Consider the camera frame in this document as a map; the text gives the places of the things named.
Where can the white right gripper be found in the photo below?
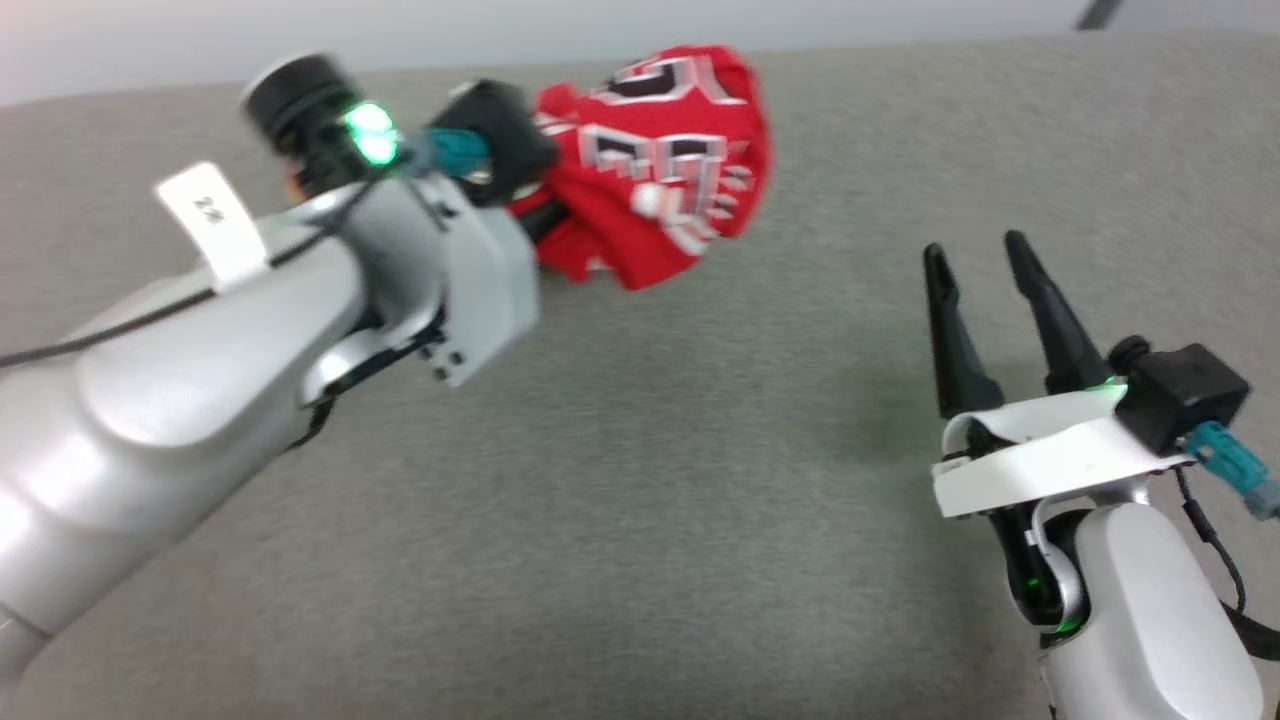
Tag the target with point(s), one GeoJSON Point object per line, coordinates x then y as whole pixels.
{"type": "Point", "coordinates": [1040, 450]}

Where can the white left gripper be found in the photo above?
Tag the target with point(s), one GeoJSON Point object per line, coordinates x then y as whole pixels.
{"type": "Point", "coordinates": [480, 280]}

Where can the red and white jersey garment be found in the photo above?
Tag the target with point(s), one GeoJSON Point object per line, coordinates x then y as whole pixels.
{"type": "Point", "coordinates": [605, 250]}

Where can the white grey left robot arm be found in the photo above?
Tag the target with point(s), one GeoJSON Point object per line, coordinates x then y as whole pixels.
{"type": "Point", "coordinates": [150, 440]}

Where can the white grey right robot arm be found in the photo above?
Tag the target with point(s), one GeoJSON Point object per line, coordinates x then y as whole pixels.
{"type": "Point", "coordinates": [1150, 620]}

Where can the white paper label tag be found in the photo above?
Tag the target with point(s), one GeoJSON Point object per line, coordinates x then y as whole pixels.
{"type": "Point", "coordinates": [215, 215]}

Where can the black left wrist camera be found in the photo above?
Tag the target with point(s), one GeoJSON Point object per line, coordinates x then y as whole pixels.
{"type": "Point", "coordinates": [500, 140]}

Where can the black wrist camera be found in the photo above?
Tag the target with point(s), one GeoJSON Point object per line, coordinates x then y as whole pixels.
{"type": "Point", "coordinates": [500, 140]}
{"type": "Point", "coordinates": [1185, 395]}

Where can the teal left camera connector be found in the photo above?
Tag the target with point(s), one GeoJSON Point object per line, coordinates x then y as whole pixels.
{"type": "Point", "coordinates": [458, 150]}

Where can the teal camera connector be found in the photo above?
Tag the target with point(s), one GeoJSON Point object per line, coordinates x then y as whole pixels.
{"type": "Point", "coordinates": [1225, 460]}
{"type": "Point", "coordinates": [458, 150]}

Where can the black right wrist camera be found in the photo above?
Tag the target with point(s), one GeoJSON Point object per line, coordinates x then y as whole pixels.
{"type": "Point", "coordinates": [1185, 395]}

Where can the teal right camera connector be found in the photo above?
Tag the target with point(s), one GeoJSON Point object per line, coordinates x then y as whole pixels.
{"type": "Point", "coordinates": [1225, 460]}

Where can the dark grey metal bracket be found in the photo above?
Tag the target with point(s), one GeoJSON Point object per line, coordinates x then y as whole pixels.
{"type": "Point", "coordinates": [1100, 12]}

